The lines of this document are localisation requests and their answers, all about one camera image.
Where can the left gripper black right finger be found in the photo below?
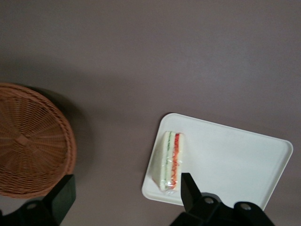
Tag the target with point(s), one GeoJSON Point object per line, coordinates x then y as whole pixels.
{"type": "Point", "coordinates": [192, 202]}

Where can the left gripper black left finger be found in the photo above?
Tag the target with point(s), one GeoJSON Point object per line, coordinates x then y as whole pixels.
{"type": "Point", "coordinates": [58, 202]}

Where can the triangle sandwich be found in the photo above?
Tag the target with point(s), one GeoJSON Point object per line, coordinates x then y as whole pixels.
{"type": "Point", "coordinates": [169, 160]}

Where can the cream plastic tray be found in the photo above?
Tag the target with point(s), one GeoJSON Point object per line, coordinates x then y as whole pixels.
{"type": "Point", "coordinates": [235, 164]}

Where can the brown wicker basket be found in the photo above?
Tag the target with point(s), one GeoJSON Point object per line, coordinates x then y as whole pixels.
{"type": "Point", "coordinates": [30, 141]}

